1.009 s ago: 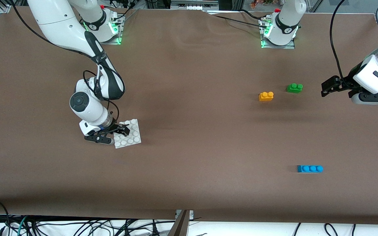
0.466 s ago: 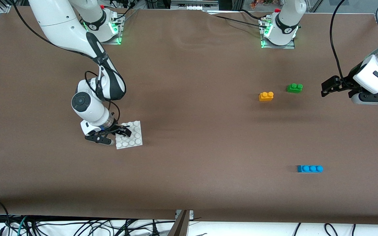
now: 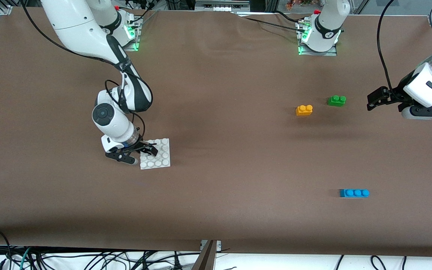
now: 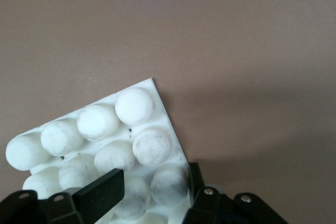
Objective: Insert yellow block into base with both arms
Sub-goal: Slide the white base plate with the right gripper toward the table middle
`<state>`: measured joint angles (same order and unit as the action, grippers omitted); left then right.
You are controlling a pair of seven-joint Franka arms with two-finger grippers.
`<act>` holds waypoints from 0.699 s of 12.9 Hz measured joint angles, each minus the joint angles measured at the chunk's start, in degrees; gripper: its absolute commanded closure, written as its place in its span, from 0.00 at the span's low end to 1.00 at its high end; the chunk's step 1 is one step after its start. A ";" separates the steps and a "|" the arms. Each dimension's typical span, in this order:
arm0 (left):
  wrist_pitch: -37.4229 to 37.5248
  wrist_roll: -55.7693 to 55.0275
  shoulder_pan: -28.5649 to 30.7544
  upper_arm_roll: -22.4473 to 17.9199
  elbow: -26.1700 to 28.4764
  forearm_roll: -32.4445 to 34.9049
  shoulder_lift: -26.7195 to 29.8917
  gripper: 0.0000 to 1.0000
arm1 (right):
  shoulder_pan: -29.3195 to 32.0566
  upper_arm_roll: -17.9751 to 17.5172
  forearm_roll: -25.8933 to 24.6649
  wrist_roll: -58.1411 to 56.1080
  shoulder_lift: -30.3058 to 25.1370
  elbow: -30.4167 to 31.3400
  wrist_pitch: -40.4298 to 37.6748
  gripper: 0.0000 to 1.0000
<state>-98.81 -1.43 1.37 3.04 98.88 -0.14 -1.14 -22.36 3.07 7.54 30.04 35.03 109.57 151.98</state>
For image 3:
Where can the blue three-stud block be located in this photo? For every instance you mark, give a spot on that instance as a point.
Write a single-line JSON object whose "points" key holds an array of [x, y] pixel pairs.
{"points": [[353, 193]]}

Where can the dark aluminium beam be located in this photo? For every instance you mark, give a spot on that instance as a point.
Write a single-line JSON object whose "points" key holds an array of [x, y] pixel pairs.
{"points": [[206, 258]]}

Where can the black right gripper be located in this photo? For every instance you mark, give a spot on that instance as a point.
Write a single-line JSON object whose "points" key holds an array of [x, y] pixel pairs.
{"points": [[142, 146]]}

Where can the small metal corner bracket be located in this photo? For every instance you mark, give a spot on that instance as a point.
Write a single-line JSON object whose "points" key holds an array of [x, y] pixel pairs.
{"points": [[219, 245]]}

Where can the aluminium frame post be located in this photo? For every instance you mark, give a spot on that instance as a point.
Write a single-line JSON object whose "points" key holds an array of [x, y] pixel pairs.
{"points": [[5, 10]]}

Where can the yellow two-stud block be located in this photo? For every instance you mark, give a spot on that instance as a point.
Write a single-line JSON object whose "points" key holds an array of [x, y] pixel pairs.
{"points": [[304, 111]]}

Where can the white studded base plate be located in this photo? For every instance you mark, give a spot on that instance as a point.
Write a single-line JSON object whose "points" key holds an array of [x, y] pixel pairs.
{"points": [[159, 161]]}

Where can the orange background clutter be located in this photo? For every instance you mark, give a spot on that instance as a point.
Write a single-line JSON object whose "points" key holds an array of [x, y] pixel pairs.
{"points": [[294, 4]]}

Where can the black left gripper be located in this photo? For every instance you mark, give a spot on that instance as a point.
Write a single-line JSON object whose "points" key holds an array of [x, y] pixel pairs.
{"points": [[395, 94]]}

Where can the white power strip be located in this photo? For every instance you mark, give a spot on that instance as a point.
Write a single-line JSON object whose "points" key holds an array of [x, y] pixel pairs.
{"points": [[219, 7]]}

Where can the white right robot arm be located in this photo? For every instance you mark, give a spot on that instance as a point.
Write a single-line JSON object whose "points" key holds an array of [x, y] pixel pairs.
{"points": [[73, 22]]}

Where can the brown table cover sheet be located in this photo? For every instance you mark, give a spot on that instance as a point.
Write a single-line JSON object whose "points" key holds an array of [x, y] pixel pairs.
{"points": [[216, 187]]}

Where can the green two-stud block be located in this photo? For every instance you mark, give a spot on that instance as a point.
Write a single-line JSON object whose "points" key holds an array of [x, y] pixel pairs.
{"points": [[336, 101]]}

